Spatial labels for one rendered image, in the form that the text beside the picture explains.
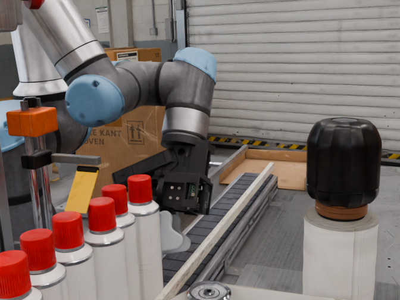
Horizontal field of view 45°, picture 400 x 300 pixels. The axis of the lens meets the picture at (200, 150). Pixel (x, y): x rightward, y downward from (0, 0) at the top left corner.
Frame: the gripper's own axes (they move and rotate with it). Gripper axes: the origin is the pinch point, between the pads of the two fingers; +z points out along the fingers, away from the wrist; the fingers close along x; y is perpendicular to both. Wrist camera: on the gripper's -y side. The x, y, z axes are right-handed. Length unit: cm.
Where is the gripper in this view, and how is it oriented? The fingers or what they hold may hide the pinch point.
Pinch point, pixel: (150, 262)
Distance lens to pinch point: 77.7
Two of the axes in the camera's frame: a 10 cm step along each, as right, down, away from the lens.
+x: 3.2, 2.8, 9.1
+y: 9.4, 0.5, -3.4
